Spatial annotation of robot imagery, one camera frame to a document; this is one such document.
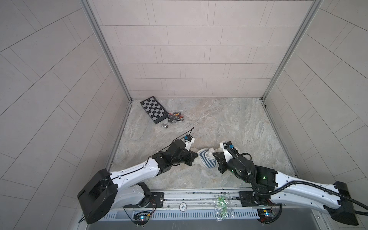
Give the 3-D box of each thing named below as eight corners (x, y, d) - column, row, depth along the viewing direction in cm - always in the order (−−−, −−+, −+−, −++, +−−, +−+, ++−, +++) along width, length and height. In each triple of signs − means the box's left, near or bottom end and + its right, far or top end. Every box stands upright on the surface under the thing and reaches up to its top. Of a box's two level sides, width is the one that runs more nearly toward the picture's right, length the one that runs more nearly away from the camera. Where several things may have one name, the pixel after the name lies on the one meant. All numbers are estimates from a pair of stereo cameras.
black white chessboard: (154, 125, 101) (153, 122, 98) (140, 105, 114) (139, 102, 111) (169, 117, 106) (168, 114, 103) (154, 98, 118) (153, 95, 116)
